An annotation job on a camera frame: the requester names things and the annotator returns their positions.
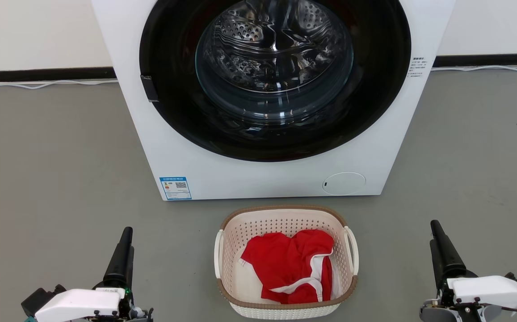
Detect white front-load washing machine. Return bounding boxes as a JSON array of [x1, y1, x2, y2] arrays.
[[91, 0, 456, 201]]

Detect round white filter cover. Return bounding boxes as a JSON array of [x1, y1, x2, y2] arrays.
[[322, 172, 366, 196]]

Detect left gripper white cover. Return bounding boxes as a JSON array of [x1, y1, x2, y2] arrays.
[[21, 227, 154, 322]]

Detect blue energy label sticker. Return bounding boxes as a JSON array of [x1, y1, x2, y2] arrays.
[[160, 177, 192, 201]]

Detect round black washer door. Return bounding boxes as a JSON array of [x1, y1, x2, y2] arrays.
[[139, 0, 412, 162]]

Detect white floor cable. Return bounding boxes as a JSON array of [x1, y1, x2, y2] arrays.
[[0, 79, 119, 90], [431, 65, 517, 73]]

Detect cream perforated laundry basket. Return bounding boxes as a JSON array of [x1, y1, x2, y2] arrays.
[[214, 205, 359, 320]]

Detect red garment with white trim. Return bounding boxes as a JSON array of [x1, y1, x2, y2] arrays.
[[240, 229, 336, 305]]

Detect black washer door handle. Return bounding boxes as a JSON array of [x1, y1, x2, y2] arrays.
[[140, 75, 159, 102]]

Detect small printed text sticker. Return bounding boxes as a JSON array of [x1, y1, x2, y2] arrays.
[[408, 56, 429, 79]]

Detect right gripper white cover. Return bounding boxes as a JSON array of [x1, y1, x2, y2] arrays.
[[419, 220, 517, 322]]

